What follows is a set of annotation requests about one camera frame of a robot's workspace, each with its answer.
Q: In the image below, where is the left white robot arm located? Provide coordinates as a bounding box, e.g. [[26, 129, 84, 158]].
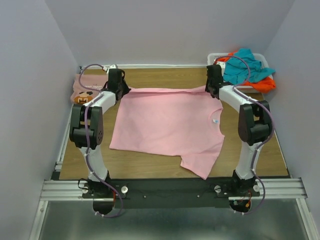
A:
[[69, 68, 131, 198]]

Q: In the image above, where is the white plastic laundry basket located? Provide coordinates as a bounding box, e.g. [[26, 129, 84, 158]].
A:
[[207, 52, 270, 94]]

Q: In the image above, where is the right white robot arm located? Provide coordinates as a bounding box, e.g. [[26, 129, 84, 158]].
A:
[[205, 64, 274, 196]]

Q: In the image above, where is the orange t shirt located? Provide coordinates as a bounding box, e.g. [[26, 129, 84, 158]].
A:
[[214, 51, 277, 94]]

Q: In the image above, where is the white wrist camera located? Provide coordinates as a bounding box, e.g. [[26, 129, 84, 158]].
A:
[[216, 61, 226, 74], [108, 64, 119, 69]]

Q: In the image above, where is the teal t shirt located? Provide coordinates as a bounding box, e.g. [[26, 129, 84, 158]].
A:
[[223, 48, 276, 85]]

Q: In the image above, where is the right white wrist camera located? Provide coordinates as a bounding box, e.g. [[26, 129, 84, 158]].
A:
[[216, 61, 226, 74]]

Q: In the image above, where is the folded dusty pink printed shirt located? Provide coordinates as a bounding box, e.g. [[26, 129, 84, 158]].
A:
[[70, 74, 108, 105]]

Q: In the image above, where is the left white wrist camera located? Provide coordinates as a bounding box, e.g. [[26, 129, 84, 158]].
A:
[[108, 64, 119, 69]]

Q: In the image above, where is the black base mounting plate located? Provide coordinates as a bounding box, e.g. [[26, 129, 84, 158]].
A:
[[78, 177, 261, 210]]

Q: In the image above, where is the aluminium rail frame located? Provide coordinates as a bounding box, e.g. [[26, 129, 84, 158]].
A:
[[28, 65, 320, 240]]

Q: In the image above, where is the bright pink t shirt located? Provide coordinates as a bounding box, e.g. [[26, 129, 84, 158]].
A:
[[109, 86, 225, 180]]

